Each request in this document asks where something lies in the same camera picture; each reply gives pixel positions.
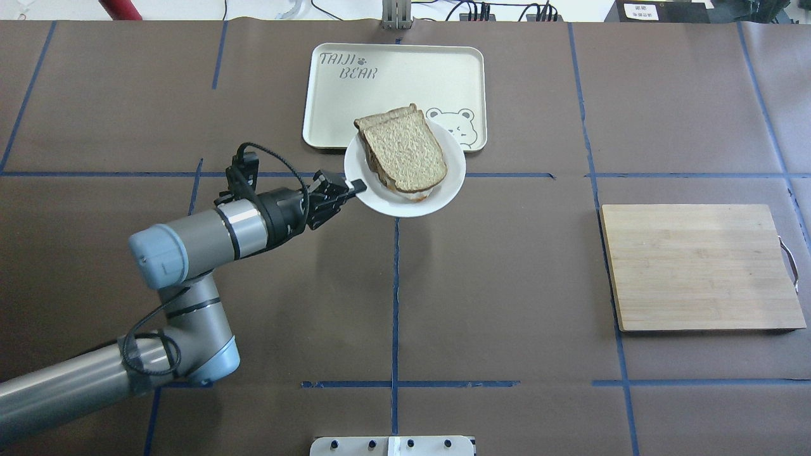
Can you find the brown bread slice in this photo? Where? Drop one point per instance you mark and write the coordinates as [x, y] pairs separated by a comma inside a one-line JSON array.
[[408, 152]]

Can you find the white round plate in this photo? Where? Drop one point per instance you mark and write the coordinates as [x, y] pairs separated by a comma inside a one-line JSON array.
[[383, 200]]

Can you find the aluminium frame post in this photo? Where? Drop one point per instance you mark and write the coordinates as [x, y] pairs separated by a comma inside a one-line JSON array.
[[396, 14]]

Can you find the black box with label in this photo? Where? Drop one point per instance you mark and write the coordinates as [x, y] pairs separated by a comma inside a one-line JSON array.
[[659, 12]]

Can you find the fried egg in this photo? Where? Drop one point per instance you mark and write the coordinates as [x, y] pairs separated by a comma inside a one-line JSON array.
[[416, 196]]

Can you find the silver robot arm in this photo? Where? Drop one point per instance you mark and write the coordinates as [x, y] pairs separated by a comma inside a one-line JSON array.
[[188, 336]]

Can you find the cream bear serving tray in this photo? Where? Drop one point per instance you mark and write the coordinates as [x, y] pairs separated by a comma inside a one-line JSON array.
[[349, 81]]

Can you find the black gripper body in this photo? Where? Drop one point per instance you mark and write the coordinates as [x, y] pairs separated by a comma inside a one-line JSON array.
[[282, 213]]

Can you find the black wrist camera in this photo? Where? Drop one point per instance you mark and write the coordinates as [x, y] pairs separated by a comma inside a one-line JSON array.
[[244, 171]]

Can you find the red cylinder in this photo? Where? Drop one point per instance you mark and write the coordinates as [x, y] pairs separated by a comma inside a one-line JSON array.
[[121, 10]]

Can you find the wooden cutting board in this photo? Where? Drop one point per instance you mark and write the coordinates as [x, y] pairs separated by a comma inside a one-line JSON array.
[[687, 267]]

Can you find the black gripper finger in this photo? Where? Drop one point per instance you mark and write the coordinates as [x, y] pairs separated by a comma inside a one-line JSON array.
[[356, 186]]

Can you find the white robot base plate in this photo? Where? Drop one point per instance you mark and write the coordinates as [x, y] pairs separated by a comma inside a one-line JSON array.
[[394, 445]]

